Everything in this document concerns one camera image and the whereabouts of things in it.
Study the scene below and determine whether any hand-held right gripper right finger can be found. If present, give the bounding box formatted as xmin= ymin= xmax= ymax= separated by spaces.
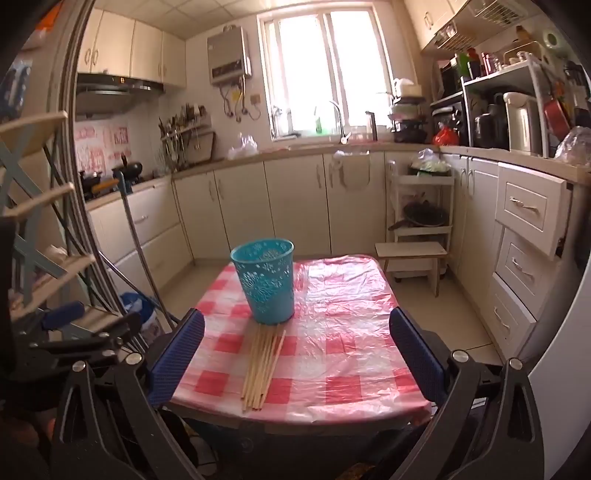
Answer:
xmin=389 ymin=306 xmax=546 ymax=480

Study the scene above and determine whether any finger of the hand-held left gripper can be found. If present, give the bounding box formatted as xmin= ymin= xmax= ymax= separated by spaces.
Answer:
xmin=18 ymin=313 xmax=144 ymax=357
xmin=28 ymin=301 xmax=88 ymax=339

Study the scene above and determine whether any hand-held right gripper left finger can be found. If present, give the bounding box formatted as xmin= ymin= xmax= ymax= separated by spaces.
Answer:
xmin=51 ymin=308 xmax=206 ymax=480

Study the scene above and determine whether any bundle of wooden chopsticks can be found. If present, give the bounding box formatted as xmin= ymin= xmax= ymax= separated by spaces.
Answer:
xmin=240 ymin=323 xmax=287 ymax=412

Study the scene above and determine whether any teal perforated plastic basket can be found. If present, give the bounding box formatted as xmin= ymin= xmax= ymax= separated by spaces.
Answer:
xmin=230 ymin=237 xmax=296 ymax=325

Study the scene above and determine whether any blue white printed bag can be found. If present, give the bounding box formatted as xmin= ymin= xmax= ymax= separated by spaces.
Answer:
xmin=119 ymin=291 xmax=163 ymax=343

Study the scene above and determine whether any red white checkered tablecloth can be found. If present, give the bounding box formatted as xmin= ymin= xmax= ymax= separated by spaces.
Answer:
xmin=168 ymin=253 xmax=435 ymax=428

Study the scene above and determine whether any blue floor mop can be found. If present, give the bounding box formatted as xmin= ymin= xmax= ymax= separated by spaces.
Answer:
xmin=112 ymin=168 xmax=178 ymax=326

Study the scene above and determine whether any cream step stool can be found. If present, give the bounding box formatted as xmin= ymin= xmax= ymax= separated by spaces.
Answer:
xmin=374 ymin=241 xmax=449 ymax=299

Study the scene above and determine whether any cream two-drawer cabinet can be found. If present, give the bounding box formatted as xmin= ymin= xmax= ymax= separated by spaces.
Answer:
xmin=85 ymin=178 xmax=195 ymax=302

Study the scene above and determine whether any black frying pan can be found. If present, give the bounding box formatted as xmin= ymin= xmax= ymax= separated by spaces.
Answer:
xmin=388 ymin=202 xmax=449 ymax=231

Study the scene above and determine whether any cream blue folding shelf rack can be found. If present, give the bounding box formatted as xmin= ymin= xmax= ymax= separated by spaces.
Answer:
xmin=0 ymin=0 xmax=127 ymax=326

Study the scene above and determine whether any cream lower kitchen cabinet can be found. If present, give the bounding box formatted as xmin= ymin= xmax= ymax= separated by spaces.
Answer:
xmin=172 ymin=150 xmax=389 ymax=262
xmin=440 ymin=153 xmax=500 ymax=288

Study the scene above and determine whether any cream kitchen cabinet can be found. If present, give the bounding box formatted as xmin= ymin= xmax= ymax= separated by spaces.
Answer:
xmin=172 ymin=150 xmax=389 ymax=262
xmin=440 ymin=153 xmax=500 ymax=288
xmin=76 ymin=7 xmax=188 ymax=88
xmin=404 ymin=0 xmax=468 ymax=49

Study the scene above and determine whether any black wok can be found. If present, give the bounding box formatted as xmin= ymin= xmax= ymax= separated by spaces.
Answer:
xmin=112 ymin=154 xmax=145 ymax=184

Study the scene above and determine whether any white kitchen trolley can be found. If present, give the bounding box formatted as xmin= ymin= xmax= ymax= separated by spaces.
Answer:
xmin=385 ymin=159 xmax=456 ymax=283

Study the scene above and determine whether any cream three-drawer cabinet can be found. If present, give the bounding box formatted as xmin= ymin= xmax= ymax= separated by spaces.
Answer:
xmin=485 ymin=164 xmax=574 ymax=352

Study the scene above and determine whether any plastic bag of greens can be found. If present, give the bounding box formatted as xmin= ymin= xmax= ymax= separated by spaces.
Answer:
xmin=410 ymin=148 xmax=452 ymax=177

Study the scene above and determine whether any white door-hung waste bin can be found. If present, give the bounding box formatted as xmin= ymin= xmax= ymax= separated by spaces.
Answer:
xmin=332 ymin=148 xmax=372 ymax=191

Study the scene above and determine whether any pale cutting board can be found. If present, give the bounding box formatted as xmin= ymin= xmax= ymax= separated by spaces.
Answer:
xmin=178 ymin=131 xmax=216 ymax=165

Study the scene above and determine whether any black range hood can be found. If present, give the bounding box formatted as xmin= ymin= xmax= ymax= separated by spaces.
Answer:
xmin=74 ymin=74 xmax=166 ymax=117

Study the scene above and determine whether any clear plastic bag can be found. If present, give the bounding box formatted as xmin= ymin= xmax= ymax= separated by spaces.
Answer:
xmin=227 ymin=133 xmax=258 ymax=160

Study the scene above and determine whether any red plastic bag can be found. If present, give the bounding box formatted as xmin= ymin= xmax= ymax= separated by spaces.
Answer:
xmin=433 ymin=127 xmax=461 ymax=148

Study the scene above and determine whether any black dish rack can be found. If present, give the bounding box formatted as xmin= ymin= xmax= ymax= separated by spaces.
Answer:
xmin=388 ymin=95 xmax=428 ymax=144

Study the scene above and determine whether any black kettle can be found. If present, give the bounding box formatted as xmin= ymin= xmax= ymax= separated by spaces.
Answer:
xmin=475 ymin=92 xmax=507 ymax=149

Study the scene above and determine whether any black countertop oven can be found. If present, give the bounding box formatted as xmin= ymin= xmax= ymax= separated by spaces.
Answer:
xmin=431 ymin=102 xmax=468 ymax=147

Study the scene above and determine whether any chrome sink faucet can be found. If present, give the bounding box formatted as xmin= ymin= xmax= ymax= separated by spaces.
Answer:
xmin=329 ymin=99 xmax=352 ymax=144

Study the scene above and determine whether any cream upper kitchen cabinet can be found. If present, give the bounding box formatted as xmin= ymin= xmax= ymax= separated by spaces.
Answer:
xmin=404 ymin=0 xmax=468 ymax=49
xmin=76 ymin=7 xmax=188 ymax=88

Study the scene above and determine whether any white thermos pot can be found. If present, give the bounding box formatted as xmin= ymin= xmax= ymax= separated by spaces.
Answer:
xmin=502 ymin=91 xmax=544 ymax=155

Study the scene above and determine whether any crumpled translucent plastic bag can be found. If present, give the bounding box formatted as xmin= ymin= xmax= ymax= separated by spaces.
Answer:
xmin=553 ymin=126 xmax=591 ymax=168

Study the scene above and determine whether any white plastic jug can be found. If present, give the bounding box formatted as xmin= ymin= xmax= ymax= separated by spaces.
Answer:
xmin=392 ymin=78 xmax=423 ymax=97

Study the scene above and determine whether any red hanging pot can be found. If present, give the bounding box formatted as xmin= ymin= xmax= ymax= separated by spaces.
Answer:
xmin=543 ymin=97 xmax=572 ymax=139

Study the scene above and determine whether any silver microwave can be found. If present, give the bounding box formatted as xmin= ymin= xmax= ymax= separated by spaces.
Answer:
xmin=438 ymin=60 xmax=465 ymax=97

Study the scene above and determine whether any white countertop storage rack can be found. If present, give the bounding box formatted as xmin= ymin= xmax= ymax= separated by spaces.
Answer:
xmin=461 ymin=59 xmax=555 ymax=158

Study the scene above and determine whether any kitchen window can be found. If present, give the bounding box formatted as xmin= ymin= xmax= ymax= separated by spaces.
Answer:
xmin=257 ymin=7 xmax=393 ymax=139

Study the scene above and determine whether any row of condiment bottles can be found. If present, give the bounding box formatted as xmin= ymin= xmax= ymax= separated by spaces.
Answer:
xmin=455 ymin=46 xmax=505 ymax=81

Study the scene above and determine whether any pan with wooden handle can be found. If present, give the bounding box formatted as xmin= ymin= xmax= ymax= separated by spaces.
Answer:
xmin=80 ymin=170 xmax=119 ymax=200

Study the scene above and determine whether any pink patterned wall sticker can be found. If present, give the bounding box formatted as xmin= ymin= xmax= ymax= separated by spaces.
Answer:
xmin=74 ymin=124 xmax=131 ymax=172

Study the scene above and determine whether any wall utensil rack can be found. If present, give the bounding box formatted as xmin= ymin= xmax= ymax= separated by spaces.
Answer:
xmin=158 ymin=104 xmax=215 ymax=153

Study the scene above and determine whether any grey wall water heater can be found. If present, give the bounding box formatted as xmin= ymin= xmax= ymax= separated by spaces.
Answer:
xmin=207 ymin=25 xmax=254 ymax=123

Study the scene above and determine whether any white wire basket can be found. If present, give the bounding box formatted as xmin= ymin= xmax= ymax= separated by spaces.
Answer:
xmin=466 ymin=0 xmax=528 ymax=22

